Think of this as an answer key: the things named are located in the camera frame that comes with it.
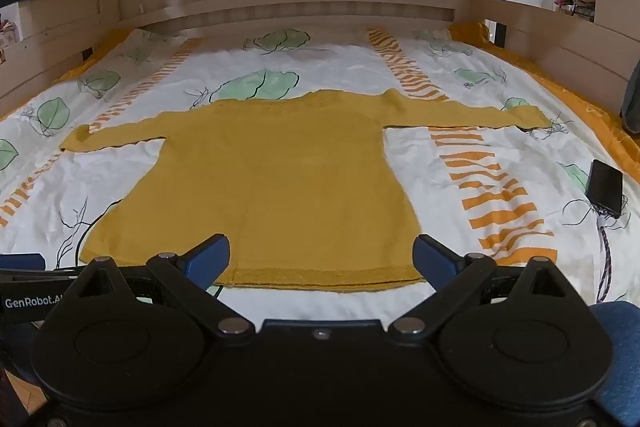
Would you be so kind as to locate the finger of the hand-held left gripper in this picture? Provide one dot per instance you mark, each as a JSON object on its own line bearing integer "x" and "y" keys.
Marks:
{"x": 22, "y": 262}

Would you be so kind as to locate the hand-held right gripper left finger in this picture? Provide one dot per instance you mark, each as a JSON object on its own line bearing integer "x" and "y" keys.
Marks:
{"x": 207, "y": 259}

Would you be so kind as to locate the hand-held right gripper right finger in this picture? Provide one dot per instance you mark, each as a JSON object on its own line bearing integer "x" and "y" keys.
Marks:
{"x": 436, "y": 261}

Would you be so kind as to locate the white leaf-print bedsheet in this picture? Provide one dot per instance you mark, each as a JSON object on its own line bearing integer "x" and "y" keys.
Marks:
{"x": 490, "y": 167}

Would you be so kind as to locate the black smartphone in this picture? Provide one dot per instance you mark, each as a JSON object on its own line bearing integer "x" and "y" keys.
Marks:
{"x": 605, "y": 188}

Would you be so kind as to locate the person's blue jeans leg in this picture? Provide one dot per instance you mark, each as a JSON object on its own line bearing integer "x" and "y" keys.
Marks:
{"x": 617, "y": 357}

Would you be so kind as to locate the yellow under sheet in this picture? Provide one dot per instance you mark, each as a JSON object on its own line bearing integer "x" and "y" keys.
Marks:
{"x": 575, "y": 92}

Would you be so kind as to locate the dark grey cloth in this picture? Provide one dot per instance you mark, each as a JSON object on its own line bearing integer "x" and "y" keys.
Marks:
{"x": 632, "y": 97}

